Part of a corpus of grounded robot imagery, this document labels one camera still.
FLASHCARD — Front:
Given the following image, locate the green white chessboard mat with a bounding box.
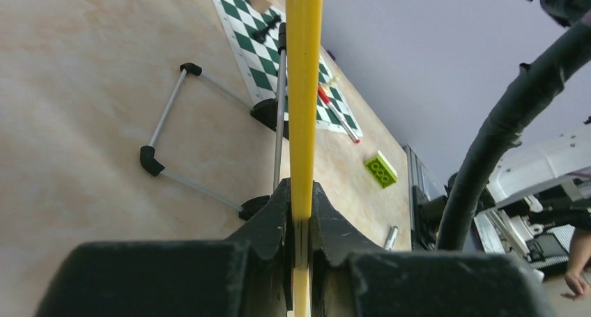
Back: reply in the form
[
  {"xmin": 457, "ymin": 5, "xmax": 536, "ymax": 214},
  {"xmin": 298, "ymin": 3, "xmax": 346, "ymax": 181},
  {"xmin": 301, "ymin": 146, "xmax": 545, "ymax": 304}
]
[{"xmin": 212, "ymin": 0, "xmax": 363, "ymax": 137}]

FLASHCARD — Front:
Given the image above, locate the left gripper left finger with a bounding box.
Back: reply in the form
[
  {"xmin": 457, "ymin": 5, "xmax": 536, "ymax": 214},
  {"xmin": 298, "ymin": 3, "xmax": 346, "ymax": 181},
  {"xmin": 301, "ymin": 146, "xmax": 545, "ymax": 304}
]
[{"xmin": 36, "ymin": 179, "xmax": 293, "ymax": 316}]

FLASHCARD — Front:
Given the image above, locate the whiteboard wire stand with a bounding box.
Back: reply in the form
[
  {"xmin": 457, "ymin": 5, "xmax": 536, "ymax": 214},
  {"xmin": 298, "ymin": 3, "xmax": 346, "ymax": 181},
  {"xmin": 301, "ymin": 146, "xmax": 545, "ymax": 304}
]
[{"xmin": 139, "ymin": 22, "xmax": 290, "ymax": 221}]

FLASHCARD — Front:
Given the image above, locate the black capped marker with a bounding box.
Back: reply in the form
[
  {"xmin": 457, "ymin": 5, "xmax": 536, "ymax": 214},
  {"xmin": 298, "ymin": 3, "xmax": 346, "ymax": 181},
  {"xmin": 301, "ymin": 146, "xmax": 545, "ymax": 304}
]
[{"xmin": 383, "ymin": 226, "xmax": 399, "ymax": 251}]

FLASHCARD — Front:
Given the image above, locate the yellow framed whiteboard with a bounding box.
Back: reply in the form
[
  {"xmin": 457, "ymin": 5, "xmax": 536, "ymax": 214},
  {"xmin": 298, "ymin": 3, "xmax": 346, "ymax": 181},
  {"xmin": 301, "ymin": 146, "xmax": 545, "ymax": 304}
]
[{"xmin": 285, "ymin": 0, "xmax": 323, "ymax": 316}]

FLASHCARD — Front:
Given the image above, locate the green white toy brick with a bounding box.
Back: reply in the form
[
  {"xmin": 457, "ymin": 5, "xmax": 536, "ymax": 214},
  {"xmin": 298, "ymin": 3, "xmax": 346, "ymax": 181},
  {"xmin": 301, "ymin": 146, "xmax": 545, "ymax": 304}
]
[{"xmin": 364, "ymin": 151, "xmax": 398, "ymax": 189}]

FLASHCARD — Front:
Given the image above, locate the red capped marker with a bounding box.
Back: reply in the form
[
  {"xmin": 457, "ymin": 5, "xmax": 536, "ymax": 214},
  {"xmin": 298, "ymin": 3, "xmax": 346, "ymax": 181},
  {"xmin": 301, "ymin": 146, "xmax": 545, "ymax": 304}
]
[{"xmin": 318, "ymin": 85, "xmax": 360, "ymax": 144}]

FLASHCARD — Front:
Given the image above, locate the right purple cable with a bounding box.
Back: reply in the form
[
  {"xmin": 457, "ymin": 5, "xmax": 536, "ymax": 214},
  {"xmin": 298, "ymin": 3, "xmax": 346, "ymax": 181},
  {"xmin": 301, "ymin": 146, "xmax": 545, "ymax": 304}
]
[{"xmin": 435, "ymin": 22, "xmax": 591, "ymax": 252}]

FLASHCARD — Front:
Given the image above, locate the person hand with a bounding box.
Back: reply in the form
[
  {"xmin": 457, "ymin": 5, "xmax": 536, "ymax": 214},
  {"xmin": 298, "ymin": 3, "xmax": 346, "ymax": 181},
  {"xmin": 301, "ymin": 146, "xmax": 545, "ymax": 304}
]
[{"xmin": 561, "ymin": 272, "xmax": 590, "ymax": 301}]

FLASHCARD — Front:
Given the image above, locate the black chess piece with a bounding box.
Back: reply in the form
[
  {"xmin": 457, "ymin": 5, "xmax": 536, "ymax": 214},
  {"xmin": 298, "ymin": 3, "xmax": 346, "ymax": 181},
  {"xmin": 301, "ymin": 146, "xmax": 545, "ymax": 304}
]
[{"xmin": 251, "ymin": 15, "xmax": 282, "ymax": 44}]

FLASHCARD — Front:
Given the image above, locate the wooden letter cube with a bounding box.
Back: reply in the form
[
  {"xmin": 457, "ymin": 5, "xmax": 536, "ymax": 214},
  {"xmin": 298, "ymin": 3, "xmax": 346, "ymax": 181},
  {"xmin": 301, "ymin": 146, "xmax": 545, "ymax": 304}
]
[{"xmin": 249, "ymin": 0, "xmax": 271, "ymax": 14}]

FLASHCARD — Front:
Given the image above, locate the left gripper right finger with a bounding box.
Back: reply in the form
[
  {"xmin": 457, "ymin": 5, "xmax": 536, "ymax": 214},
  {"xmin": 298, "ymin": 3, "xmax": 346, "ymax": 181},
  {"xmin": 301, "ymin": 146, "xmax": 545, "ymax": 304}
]
[{"xmin": 310, "ymin": 183, "xmax": 554, "ymax": 316}]

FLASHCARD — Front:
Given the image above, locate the white chess piece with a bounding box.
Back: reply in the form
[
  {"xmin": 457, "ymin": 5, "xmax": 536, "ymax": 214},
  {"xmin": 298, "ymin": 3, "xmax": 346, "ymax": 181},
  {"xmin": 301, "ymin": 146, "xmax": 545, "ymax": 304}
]
[{"xmin": 323, "ymin": 76, "xmax": 339, "ymax": 90}]

